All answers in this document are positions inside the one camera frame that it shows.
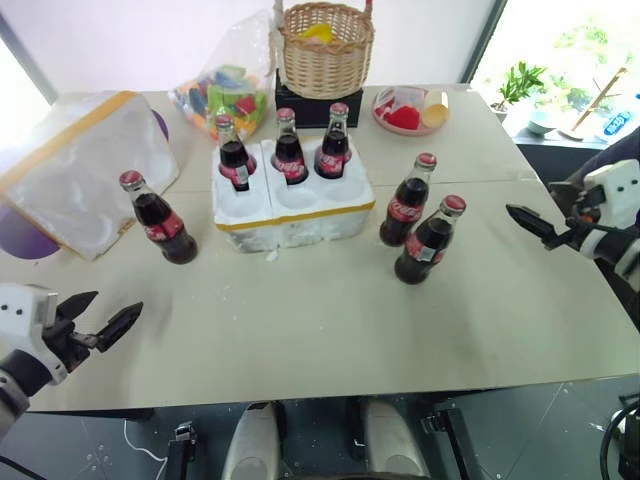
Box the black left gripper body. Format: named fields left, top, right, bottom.
left=42, top=310, right=100, bottom=374

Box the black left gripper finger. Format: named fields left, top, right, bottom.
left=95, top=301, right=145, bottom=353
left=55, top=290, right=100, bottom=328

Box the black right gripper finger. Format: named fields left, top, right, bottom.
left=547, top=181, right=585, bottom=207
left=505, top=202, right=558, bottom=247

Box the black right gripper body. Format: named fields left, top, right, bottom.
left=542, top=188, right=602, bottom=251

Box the glass cola bottle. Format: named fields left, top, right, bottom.
left=379, top=152, right=438, bottom=248
left=214, top=114, right=258, bottom=193
left=393, top=194, right=468, bottom=286
left=272, top=107, right=309, bottom=186
left=118, top=170, right=199, bottom=266
left=314, top=102, right=354, bottom=181

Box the white foam lid yellow tape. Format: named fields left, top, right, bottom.
left=0, top=90, right=181, bottom=262

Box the white foam bottle tray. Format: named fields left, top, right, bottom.
left=211, top=138, right=377, bottom=256

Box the black box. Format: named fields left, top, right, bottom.
left=274, top=68, right=364, bottom=130

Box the pale green bowl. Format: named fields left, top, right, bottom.
left=524, top=109, right=557, bottom=136

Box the wooden stick stand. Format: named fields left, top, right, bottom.
left=557, top=66, right=629, bottom=141

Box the green potted plant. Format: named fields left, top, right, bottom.
left=490, top=61, right=549, bottom=114

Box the yellow cup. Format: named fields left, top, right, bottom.
left=421, top=89, right=450, bottom=127

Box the pink plate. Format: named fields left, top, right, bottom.
left=371, top=85, right=450, bottom=137

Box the red toy food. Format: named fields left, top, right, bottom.
left=385, top=104, right=422, bottom=131

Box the grey rounded robot leg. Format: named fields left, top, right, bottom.
left=359, top=397, right=432, bottom=480
left=221, top=401, right=281, bottom=480

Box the plastic bag of colourful toys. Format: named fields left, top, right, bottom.
left=168, top=8, right=277, bottom=142

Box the woven wicker basket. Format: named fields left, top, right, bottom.
left=276, top=0, right=376, bottom=100

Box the yellow toy piece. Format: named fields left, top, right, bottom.
left=298, top=22, right=335, bottom=46

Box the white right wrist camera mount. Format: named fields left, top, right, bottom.
left=579, top=159, right=640, bottom=261

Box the white floor cable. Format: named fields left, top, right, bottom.
left=122, top=418, right=170, bottom=463

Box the black table leg frame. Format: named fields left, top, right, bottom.
left=166, top=421, right=200, bottom=480
left=420, top=406, right=484, bottom=480

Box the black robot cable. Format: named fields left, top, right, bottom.
left=598, top=392, right=640, bottom=480

